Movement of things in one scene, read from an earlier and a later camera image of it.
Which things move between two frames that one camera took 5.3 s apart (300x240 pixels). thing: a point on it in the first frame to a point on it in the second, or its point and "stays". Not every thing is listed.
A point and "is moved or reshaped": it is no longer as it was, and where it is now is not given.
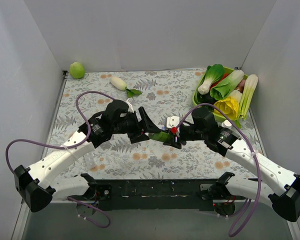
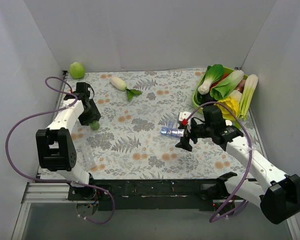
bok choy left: (212, 73) stays
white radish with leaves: (121, 85) stays
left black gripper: (139, 125) to (91, 118)
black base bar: (163, 194) stays
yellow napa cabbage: (229, 106) stays
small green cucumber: (162, 136) is moved or reshaped
